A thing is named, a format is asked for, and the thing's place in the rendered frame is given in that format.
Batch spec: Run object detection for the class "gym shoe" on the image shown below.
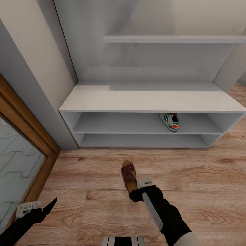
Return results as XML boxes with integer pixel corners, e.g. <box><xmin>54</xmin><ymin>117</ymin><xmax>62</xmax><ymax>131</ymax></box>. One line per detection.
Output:
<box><xmin>160</xmin><ymin>113</ymin><xmax>181</xmax><ymax>132</ymax></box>

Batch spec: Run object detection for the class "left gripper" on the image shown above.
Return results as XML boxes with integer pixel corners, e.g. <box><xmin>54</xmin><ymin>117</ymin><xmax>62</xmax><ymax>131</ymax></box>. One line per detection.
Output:
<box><xmin>7</xmin><ymin>198</ymin><xmax>57</xmax><ymax>240</ymax></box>

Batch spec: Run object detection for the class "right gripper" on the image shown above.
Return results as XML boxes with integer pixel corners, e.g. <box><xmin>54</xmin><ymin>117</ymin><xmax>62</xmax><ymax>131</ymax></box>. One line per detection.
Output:
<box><xmin>129</xmin><ymin>188</ymin><xmax>144</xmax><ymax>202</ymax></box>

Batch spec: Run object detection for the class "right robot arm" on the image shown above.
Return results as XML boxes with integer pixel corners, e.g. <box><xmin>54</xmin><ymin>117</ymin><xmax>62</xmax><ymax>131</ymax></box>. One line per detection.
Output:
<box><xmin>129</xmin><ymin>177</ymin><xmax>203</xmax><ymax>246</ymax></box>

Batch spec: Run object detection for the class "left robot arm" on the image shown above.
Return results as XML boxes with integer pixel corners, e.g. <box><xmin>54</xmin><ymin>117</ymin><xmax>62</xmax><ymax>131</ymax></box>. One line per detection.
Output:
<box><xmin>0</xmin><ymin>198</ymin><xmax>57</xmax><ymax>246</ymax></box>

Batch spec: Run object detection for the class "sandal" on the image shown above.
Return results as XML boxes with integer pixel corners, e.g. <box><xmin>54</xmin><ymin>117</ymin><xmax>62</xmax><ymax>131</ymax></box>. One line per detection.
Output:
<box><xmin>121</xmin><ymin>160</ymin><xmax>138</xmax><ymax>193</ymax></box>

